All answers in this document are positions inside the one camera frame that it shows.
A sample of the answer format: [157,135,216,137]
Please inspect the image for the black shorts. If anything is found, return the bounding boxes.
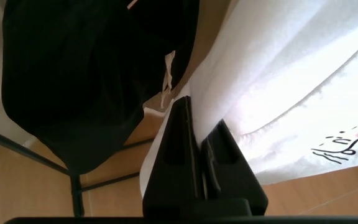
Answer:
[1,0,200,175]

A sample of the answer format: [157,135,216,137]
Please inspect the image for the white garment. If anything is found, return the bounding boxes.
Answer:
[139,0,358,200]

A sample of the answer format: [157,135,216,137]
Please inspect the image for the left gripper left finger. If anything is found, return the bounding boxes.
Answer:
[142,95,204,218]

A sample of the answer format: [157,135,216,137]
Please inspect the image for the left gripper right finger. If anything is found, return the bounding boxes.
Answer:
[201,119,269,217]

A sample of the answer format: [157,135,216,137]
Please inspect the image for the black clothes rack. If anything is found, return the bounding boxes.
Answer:
[0,123,155,218]

